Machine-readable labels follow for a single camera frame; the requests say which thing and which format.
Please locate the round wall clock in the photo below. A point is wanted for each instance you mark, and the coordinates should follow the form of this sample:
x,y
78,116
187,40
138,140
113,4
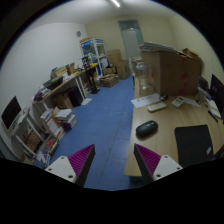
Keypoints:
x,y
78,33

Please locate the white shelf unit with books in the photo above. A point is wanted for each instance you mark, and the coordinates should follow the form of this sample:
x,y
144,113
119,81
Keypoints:
x,y
31,140

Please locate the black marker pen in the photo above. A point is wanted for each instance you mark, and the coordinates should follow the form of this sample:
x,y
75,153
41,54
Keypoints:
x,y
213,116

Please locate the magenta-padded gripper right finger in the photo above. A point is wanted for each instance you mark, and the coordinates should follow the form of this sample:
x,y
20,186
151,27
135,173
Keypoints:
x,y
165,165

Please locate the black pedestal stand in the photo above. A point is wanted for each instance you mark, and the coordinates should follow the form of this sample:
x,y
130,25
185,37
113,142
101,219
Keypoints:
x,y
92,81

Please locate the small brown cardboard box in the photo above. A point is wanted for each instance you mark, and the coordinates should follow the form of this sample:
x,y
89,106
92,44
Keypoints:
x,y
190,53

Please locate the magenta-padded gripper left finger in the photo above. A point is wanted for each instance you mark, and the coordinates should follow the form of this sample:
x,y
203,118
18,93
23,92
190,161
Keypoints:
x,y
63,166

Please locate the ceiling light tube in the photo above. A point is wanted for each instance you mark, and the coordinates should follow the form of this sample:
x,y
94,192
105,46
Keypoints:
x,y
115,3

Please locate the low brown cardboard box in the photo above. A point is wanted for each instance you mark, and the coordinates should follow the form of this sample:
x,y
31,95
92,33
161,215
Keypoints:
x,y
62,101

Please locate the large brown cardboard box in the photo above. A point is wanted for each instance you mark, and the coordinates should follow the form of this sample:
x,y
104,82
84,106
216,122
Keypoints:
x,y
176,73

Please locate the grey door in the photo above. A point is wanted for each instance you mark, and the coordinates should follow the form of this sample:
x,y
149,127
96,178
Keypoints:
x,y
130,40

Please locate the black floor bag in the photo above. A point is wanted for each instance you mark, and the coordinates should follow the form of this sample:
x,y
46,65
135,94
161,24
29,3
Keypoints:
x,y
75,96

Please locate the black computer mouse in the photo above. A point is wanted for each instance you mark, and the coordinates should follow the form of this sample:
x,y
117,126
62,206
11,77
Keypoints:
x,y
146,129

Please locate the open white notebook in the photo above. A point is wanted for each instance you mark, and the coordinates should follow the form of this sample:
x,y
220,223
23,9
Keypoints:
x,y
213,108

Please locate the black mouse pad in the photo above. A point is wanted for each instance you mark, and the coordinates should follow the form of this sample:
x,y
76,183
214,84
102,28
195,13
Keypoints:
x,y
193,145

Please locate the black computer monitor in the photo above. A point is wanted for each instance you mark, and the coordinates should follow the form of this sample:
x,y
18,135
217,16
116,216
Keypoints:
x,y
217,91

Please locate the blue-white glass display cabinet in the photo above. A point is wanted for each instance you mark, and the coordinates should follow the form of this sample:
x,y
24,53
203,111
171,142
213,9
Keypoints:
x,y
94,53

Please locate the white paper sheet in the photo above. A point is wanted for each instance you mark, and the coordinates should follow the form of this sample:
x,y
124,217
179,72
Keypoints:
x,y
192,102
143,100

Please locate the long white remote control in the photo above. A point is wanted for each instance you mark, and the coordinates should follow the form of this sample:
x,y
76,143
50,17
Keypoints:
x,y
156,106

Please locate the stack of books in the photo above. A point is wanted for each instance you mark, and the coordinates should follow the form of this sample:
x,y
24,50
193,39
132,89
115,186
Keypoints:
x,y
65,118

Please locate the open cardboard box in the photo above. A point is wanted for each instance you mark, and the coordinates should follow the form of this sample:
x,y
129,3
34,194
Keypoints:
x,y
109,81

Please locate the black rectangular case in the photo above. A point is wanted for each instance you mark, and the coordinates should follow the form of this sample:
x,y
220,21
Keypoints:
x,y
53,82

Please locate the black monitor with white frame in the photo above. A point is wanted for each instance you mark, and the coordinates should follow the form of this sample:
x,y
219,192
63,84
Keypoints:
x,y
11,112

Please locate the stacked brown cardboard boxes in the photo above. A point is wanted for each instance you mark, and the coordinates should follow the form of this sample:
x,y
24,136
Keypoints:
x,y
116,60

